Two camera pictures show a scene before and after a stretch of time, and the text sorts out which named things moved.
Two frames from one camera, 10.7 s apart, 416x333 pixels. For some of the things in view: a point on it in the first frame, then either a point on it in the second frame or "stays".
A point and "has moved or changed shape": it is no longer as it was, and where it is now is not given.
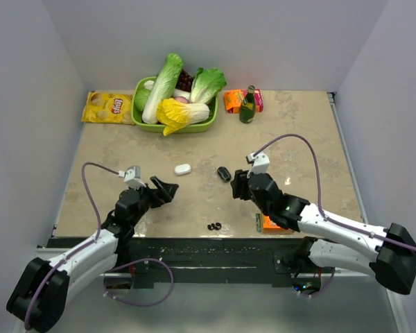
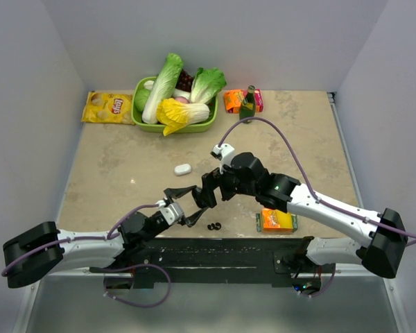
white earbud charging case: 182,169 stays
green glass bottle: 247,108 stays
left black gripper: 163,193 -> 177,193
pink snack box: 258,100 stays
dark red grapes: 184,82 stays
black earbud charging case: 223,173 has moved or changed shape
